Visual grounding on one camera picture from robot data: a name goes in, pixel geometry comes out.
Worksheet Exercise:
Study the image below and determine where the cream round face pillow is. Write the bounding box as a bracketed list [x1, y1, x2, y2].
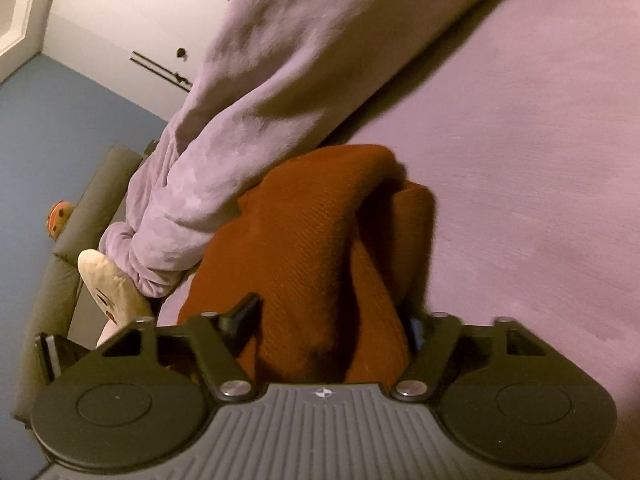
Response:
[77, 249, 153, 331]

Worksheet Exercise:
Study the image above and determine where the pale pink plush toy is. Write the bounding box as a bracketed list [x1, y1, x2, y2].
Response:
[95, 316, 126, 348]

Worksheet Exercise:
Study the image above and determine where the orange plush toy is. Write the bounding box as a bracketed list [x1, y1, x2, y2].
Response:
[45, 201, 76, 238]

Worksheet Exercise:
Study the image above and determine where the lilac fleece duvet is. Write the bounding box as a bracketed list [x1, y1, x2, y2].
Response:
[97, 0, 536, 298]

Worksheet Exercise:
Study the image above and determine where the white wardrobe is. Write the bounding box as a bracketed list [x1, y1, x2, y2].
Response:
[37, 0, 261, 123]

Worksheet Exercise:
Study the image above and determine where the bed with lilac sheet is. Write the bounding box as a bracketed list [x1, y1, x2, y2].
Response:
[155, 0, 640, 411]

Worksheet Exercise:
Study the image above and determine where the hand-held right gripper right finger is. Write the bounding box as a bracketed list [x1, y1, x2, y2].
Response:
[392, 302, 538, 403]

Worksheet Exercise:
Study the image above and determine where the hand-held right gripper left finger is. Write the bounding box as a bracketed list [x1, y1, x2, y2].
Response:
[102, 292, 262, 403]

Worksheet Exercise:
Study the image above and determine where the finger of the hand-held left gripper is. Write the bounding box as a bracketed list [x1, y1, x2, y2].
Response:
[34, 332, 64, 387]

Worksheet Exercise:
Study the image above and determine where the rust red knit sweater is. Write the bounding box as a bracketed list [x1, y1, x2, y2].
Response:
[177, 144, 438, 386]

